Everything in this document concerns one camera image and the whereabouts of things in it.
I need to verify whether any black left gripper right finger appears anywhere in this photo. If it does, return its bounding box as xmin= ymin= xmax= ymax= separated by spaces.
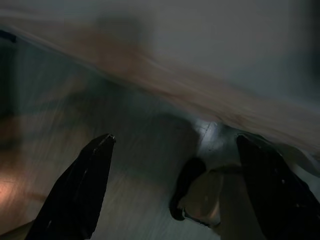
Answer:
xmin=235 ymin=133 xmax=320 ymax=240

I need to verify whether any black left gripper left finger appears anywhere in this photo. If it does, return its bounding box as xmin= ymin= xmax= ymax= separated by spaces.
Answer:
xmin=24 ymin=133 xmax=117 ymax=240

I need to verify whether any robot leg with black foot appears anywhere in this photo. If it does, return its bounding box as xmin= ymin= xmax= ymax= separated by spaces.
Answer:
xmin=169 ymin=157 xmax=251 ymax=240

